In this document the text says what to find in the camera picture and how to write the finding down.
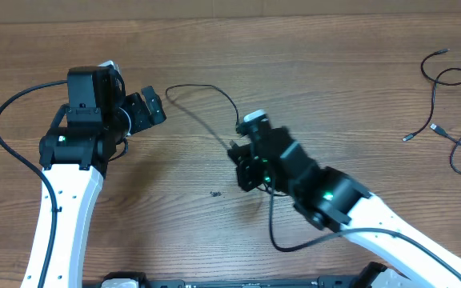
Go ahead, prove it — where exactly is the black usb cable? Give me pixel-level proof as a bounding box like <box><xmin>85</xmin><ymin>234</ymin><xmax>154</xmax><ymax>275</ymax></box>
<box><xmin>401</xmin><ymin>47</ymin><xmax>461</xmax><ymax>142</ymax></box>

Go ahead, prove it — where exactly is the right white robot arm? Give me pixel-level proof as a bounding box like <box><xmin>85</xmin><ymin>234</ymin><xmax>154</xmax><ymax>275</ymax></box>
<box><xmin>227</xmin><ymin>118</ymin><xmax>461</xmax><ymax>287</ymax></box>

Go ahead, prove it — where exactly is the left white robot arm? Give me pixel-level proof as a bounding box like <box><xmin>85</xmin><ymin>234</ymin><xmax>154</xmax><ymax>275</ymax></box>
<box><xmin>22</xmin><ymin>61</ymin><xmax>166</xmax><ymax>287</ymax></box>

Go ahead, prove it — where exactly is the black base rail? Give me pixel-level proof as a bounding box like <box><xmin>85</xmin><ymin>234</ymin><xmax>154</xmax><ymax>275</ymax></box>
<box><xmin>149</xmin><ymin>274</ymin><xmax>374</xmax><ymax>288</ymax></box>

